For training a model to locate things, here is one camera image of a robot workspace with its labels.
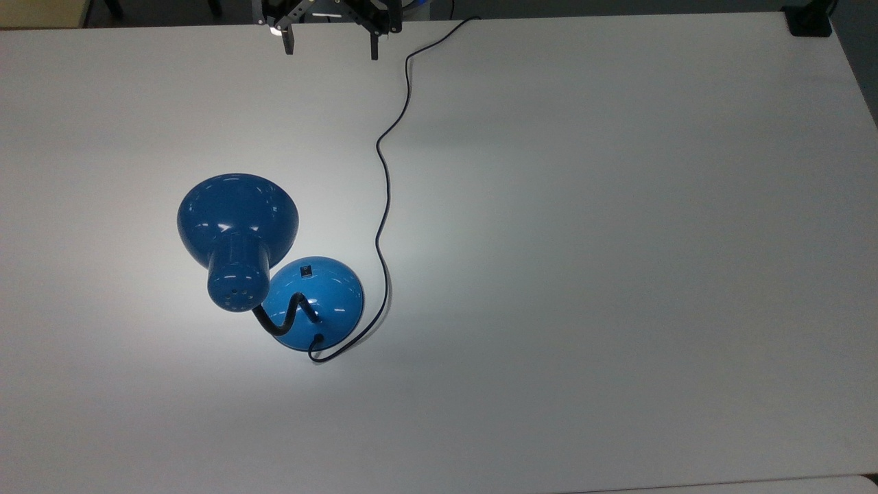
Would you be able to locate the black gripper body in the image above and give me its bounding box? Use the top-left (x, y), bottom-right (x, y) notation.
top-left (259, 0), bottom-right (404, 35)

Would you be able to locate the blue gooseneck desk lamp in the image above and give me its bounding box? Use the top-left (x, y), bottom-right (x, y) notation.
top-left (177, 173), bottom-right (365, 353)

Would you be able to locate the beige cabinet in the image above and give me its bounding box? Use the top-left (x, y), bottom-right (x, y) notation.
top-left (0, 0), bottom-right (92, 30)

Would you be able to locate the black lamp power cable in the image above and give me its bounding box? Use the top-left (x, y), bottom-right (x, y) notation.
top-left (308, 15), bottom-right (482, 364)

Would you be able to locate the black table clamp mount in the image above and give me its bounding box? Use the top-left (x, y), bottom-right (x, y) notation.
top-left (782, 0), bottom-right (835, 38)

